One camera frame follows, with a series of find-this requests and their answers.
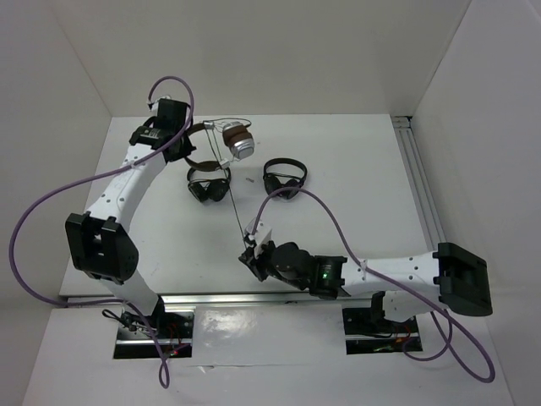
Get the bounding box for brown silver headphones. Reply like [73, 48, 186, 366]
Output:
[184, 118, 255, 173]

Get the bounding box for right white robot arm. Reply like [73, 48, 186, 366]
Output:
[239, 242, 493, 332]

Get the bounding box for left black folded headphones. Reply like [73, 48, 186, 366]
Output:
[187, 168, 232, 203]

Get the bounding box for black folded headphones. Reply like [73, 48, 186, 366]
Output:
[187, 168, 232, 203]
[263, 157, 309, 195]

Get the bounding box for right black folded headphones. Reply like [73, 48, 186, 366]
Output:
[263, 157, 309, 195]

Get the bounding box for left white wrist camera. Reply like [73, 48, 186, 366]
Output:
[147, 95, 171, 112]

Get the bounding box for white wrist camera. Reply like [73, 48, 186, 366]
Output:
[243, 218, 272, 250]
[147, 95, 171, 112]

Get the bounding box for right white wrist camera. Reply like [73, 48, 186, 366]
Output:
[243, 218, 272, 250]

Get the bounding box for aluminium front rail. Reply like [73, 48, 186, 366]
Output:
[63, 285, 381, 309]

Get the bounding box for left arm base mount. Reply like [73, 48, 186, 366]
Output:
[109, 309, 194, 359]

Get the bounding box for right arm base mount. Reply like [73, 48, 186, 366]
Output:
[342, 308, 423, 355]

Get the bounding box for aluminium side rail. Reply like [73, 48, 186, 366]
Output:
[391, 116, 445, 250]

